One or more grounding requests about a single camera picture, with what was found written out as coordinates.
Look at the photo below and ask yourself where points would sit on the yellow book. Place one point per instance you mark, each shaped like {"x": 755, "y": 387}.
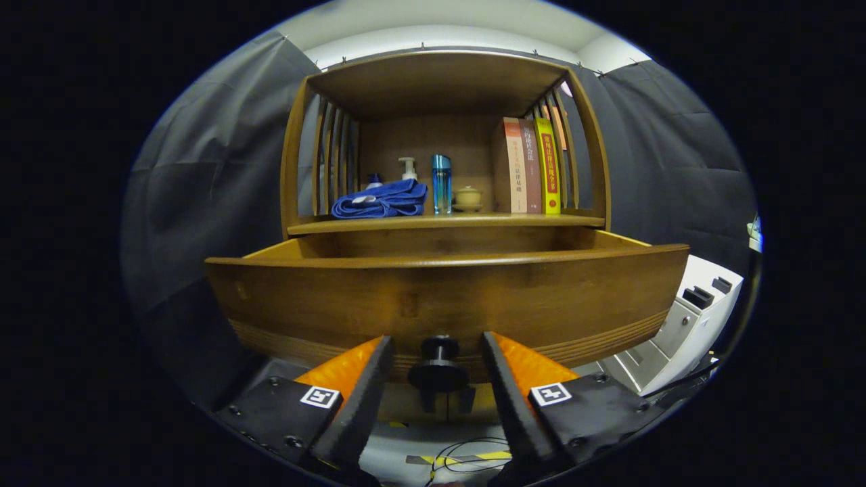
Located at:
{"x": 548, "y": 169}

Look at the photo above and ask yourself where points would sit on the yellow black floor tape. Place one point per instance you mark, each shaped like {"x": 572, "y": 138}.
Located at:
{"x": 473, "y": 457}

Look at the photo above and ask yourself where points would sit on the tan lidded tea cup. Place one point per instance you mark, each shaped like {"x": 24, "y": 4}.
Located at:
{"x": 467, "y": 198}

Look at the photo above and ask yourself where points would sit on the wooden drawer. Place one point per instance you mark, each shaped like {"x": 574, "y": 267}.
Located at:
{"x": 440, "y": 297}

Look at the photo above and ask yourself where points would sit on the black drawer knob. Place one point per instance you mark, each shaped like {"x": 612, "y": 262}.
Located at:
{"x": 438, "y": 375}

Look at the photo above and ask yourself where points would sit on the small white green device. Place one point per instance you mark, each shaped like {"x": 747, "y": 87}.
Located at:
{"x": 756, "y": 233}

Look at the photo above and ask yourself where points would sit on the small white blue-capped bottle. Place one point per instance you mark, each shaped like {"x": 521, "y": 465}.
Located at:
{"x": 374, "y": 181}

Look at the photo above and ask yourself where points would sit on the brown book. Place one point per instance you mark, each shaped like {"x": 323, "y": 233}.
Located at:
{"x": 532, "y": 176}

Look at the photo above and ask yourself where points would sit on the blue folded towel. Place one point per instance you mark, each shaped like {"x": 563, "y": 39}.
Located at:
{"x": 385, "y": 199}

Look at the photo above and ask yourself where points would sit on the white machine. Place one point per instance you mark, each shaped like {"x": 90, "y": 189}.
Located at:
{"x": 697, "y": 325}

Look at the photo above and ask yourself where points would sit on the white pump bottle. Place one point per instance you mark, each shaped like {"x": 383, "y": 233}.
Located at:
{"x": 409, "y": 172}

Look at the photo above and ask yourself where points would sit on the wooden cabinet door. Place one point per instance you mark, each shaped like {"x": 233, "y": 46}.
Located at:
{"x": 482, "y": 410}
{"x": 406, "y": 409}

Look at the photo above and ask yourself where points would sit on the black backdrop cloth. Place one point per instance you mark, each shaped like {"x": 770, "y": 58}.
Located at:
{"x": 203, "y": 189}

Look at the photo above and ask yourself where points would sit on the wooden countertop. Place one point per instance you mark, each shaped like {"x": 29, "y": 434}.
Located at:
{"x": 446, "y": 220}

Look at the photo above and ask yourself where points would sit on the tall blue glass bottle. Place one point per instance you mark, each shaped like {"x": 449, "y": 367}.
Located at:
{"x": 441, "y": 186}

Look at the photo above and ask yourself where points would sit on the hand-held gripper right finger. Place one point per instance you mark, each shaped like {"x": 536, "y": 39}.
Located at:
{"x": 517, "y": 406}

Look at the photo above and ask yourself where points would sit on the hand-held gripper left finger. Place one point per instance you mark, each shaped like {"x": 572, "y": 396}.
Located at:
{"x": 358, "y": 406}

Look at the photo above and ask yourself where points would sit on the beige book orange label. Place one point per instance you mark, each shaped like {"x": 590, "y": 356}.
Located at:
{"x": 515, "y": 169}

